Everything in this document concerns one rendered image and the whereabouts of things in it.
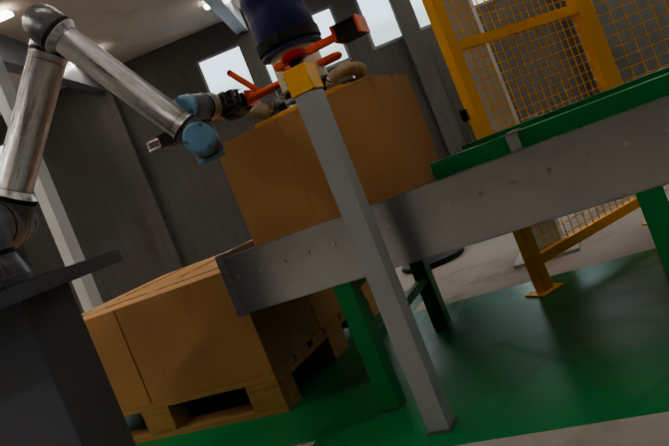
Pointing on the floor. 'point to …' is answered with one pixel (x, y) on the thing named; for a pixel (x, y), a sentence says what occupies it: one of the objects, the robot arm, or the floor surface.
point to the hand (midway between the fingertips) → (238, 105)
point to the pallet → (160, 418)
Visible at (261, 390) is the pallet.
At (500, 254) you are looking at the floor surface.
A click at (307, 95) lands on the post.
